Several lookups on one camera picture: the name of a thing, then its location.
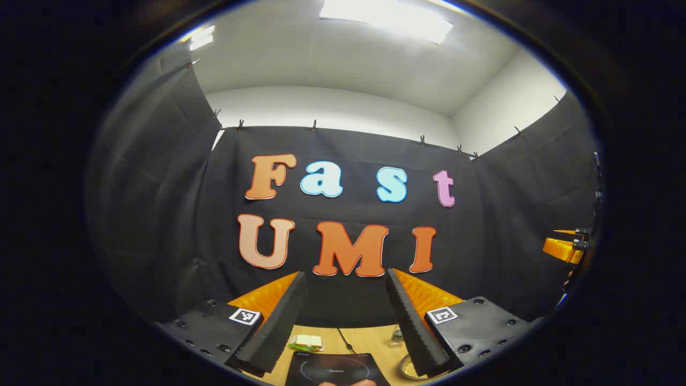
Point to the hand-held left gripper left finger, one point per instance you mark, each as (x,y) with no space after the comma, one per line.
(278,327)

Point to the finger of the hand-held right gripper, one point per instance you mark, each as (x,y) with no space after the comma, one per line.
(564,232)
(563,249)

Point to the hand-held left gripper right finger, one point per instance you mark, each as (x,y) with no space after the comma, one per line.
(412,327)

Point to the pile of yellow soybeans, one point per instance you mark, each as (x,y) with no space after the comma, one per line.
(411,369)

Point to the black induction cooktop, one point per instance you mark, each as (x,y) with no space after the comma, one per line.
(337,370)

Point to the clear plastic water bottle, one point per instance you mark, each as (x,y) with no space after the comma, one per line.
(397,336)

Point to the sliced bread sandwich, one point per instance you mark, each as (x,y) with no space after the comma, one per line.
(306,343)

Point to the black backdrop cloth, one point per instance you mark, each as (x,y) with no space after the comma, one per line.
(353,145)

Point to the row of small cloth clips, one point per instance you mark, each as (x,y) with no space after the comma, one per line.
(239,125)

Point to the ceiling light panel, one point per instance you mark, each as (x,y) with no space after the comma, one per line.
(386,19)
(201,38)

